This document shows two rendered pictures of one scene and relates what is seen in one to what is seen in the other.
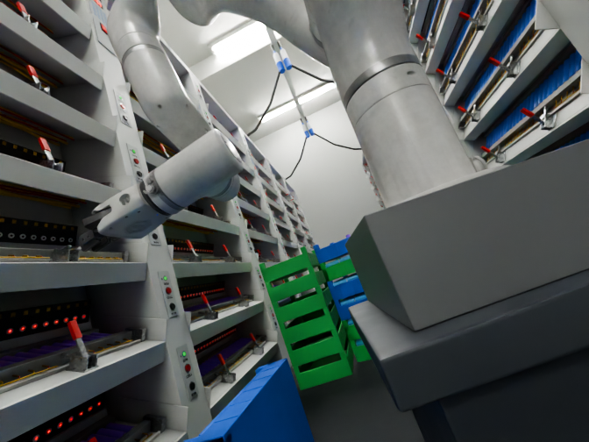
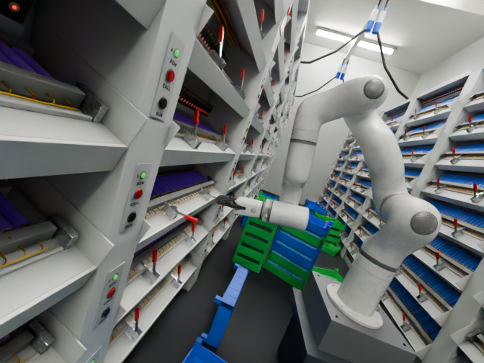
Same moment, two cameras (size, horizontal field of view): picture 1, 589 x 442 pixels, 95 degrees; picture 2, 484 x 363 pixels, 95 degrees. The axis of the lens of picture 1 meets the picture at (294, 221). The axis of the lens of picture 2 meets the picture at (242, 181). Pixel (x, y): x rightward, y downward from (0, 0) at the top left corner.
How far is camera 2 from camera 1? 0.65 m
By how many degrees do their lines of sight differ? 22
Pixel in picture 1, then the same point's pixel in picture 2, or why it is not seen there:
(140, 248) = (222, 185)
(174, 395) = (199, 253)
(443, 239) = (343, 339)
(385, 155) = (354, 287)
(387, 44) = (394, 261)
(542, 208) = (371, 351)
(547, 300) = not seen: outside the picture
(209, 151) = (299, 223)
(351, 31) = (389, 245)
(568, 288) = not seen: outside the picture
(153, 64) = (308, 158)
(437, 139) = (372, 301)
